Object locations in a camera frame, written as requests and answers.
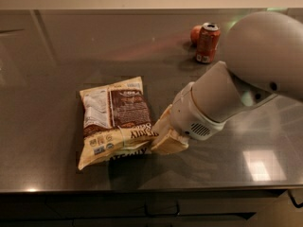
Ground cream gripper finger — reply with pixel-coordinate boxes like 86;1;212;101
151;129;189;155
152;104;172;134

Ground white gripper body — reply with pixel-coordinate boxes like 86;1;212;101
169;82;225;141

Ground brown and cream chip bag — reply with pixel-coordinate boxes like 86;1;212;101
78;77;157;169

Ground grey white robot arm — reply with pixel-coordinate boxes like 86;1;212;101
151;11;303;155

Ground red coke can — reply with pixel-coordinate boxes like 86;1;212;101
195;23;221;63

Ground orange fruit behind can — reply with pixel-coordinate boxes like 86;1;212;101
190;25;202;44

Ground dark drawer handle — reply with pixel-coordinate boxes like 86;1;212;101
144;201;180;218

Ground black cabinet handle at right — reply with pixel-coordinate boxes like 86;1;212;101
287;189;303;209

